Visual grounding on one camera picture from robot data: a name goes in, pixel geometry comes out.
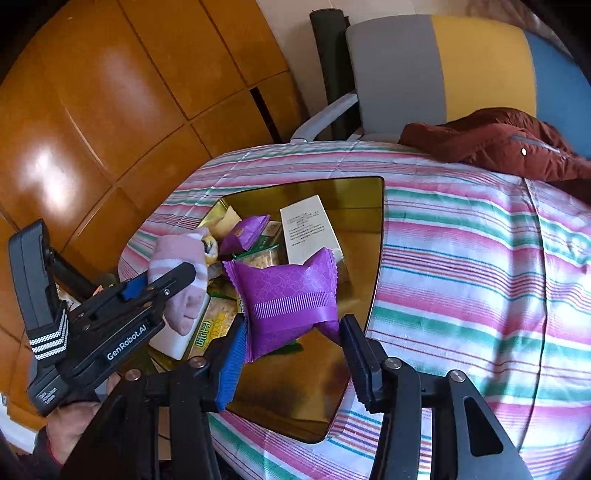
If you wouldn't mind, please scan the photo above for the gold metal tin box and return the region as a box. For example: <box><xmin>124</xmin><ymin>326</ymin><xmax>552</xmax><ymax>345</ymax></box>
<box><xmin>117</xmin><ymin>175</ymin><xmax>386</xmax><ymax>445</ymax></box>

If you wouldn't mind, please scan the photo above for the white printed box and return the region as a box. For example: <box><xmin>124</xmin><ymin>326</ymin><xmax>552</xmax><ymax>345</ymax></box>
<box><xmin>279</xmin><ymin>195</ymin><xmax>345</xmax><ymax>278</ymax></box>

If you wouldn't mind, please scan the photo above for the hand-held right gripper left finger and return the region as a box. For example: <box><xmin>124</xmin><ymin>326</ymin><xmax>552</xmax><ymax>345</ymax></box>
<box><xmin>60</xmin><ymin>318</ymin><xmax>250</xmax><ymax>480</ymax></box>

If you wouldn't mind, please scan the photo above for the pale yellow packet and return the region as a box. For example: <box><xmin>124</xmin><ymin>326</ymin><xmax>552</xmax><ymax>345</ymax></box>
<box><xmin>210</xmin><ymin>205</ymin><xmax>243</xmax><ymax>238</ymax></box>

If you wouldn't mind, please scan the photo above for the person's left hand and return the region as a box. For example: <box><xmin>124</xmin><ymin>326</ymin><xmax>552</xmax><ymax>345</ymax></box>
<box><xmin>46</xmin><ymin>374</ymin><xmax>123</xmax><ymax>467</ymax></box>

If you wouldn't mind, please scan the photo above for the large purple snack packet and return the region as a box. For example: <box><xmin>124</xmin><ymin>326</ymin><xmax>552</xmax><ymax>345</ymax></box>
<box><xmin>223</xmin><ymin>247</ymin><xmax>354</xmax><ymax>365</ymax></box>

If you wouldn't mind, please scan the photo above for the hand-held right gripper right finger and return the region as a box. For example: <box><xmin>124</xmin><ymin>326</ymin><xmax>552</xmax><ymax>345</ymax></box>
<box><xmin>338</xmin><ymin>314</ymin><xmax>535</xmax><ymax>480</ymax></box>

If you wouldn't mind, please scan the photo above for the wooden wardrobe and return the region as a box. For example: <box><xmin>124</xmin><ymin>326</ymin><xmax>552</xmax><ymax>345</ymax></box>
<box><xmin>0</xmin><ymin>0</ymin><xmax>308</xmax><ymax>435</ymax></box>

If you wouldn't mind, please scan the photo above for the pink striped sock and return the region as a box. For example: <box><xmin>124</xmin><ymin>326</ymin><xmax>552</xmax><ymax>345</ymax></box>
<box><xmin>148</xmin><ymin>232</ymin><xmax>211</xmax><ymax>335</ymax></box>

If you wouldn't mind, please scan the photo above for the cracker packet with green label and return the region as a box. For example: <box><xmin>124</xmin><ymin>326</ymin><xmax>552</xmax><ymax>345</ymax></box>
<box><xmin>187</xmin><ymin>295</ymin><xmax>241</xmax><ymax>361</ymax></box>

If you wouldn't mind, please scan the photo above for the grey yellow blue chair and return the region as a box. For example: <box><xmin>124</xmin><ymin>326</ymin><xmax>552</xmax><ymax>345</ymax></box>
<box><xmin>291</xmin><ymin>14</ymin><xmax>591</xmax><ymax>144</ymax></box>

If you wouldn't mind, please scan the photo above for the clear cracker packet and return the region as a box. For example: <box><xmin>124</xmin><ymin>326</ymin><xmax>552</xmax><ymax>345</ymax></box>
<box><xmin>233</xmin><ymin>244</ymin><xmax>282</xmax><ymax>271</ymax></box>

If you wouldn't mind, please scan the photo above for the striped pink green tablecloth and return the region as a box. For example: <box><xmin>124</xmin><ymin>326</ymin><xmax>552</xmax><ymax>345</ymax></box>
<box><xmin>117</xmin><ymin>138</ymin><xmax>591</xmax><ymax>480</ymax></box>

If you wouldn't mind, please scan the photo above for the plain white box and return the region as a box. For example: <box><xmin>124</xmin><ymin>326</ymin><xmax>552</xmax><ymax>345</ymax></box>
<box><xmin>148</xmin><ymin>318</ymin><xmax>208</xmax><ymax>361</ymax></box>

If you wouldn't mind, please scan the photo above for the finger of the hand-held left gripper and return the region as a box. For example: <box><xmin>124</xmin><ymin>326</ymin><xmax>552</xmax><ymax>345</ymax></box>
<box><xmin>121</xmin><ymin>262</ymin><xmax>197</xmax><ymax>303</ymax></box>

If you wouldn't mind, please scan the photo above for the small purple snack packet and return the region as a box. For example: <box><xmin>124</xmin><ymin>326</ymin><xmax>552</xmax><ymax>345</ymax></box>
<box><xmin>218</xmin><ymin>215</ymin><xmax>271</xmax><ymax>257</ymax></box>

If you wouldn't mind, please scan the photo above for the person's left forearm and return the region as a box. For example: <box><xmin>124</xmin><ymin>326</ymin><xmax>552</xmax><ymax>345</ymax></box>
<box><xmin>0</xmin><ymin>425</ymin><xmax>63</xmax><ymax>480</ymax></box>

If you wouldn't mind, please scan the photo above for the dark red jacket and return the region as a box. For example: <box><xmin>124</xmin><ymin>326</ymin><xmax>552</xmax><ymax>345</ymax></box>
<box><xmin>398</xmin><ymin>107</ymin><xmax>591</xmax><ymax>204</ymax></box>

